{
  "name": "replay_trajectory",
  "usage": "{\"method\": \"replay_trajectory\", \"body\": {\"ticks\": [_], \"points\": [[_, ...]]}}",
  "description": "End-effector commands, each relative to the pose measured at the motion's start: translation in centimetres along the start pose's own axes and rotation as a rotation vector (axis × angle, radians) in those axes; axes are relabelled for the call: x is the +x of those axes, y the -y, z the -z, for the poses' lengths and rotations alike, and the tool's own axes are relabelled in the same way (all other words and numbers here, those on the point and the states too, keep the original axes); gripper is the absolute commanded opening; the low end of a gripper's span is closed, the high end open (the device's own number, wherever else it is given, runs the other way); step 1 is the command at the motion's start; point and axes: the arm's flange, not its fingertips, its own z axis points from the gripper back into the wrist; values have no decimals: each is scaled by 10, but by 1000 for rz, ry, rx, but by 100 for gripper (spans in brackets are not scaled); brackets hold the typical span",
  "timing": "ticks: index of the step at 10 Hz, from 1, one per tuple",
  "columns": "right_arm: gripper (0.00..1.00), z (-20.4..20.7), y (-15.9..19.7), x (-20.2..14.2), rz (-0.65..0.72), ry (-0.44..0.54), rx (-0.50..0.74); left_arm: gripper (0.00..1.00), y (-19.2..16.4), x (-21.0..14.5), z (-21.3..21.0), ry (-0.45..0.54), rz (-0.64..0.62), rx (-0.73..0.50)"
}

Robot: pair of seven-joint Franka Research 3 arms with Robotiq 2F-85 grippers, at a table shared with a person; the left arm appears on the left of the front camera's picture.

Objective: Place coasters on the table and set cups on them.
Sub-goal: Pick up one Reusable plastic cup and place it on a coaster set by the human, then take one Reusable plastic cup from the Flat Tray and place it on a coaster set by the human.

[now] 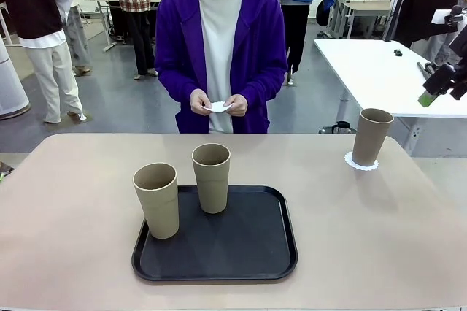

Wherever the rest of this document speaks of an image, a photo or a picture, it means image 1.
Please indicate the tall beige cup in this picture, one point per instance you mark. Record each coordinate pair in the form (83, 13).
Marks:
(158, 209)
(370, 139)
(212, 187)

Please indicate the person in grey trousers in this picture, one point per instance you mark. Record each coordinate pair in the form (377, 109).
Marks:
(78, 33)

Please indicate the person's right hand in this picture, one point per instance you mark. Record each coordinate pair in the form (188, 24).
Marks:
(198, 101)

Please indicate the black hanging bag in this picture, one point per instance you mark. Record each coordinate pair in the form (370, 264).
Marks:
(322, 13)

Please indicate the person in dark coat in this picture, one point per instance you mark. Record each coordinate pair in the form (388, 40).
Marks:
(419, 0)

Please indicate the purple-sleeved left forearm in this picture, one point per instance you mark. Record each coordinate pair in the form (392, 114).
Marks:
(264, 84)

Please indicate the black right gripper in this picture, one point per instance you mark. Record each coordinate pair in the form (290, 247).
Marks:
(461, 48)

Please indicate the black folded tripod tool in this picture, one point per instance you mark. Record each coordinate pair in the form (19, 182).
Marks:
(427, 67)

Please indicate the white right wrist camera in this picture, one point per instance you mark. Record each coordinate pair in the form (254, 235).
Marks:
(439, 17)

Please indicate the purple-sleeved right forearm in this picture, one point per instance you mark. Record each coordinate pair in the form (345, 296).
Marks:
(175, 84)

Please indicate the black plastic tray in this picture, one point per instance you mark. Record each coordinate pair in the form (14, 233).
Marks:
(233, 245)

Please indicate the person's left hand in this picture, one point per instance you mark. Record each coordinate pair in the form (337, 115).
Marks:
(239, 104)

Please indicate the small black clip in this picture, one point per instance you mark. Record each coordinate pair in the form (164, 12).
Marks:
(397, 53)

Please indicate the white background workbench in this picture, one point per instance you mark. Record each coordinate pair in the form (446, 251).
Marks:
(365, 6)

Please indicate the white cylindrical air purifier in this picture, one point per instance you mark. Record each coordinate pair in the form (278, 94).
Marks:
(11, 88)

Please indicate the white scalloped paper coaster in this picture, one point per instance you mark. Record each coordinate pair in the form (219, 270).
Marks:
(350, 163)
(218, 107)

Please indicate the person in purple hoodie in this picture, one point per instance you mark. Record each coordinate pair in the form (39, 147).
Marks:
(222, 33)

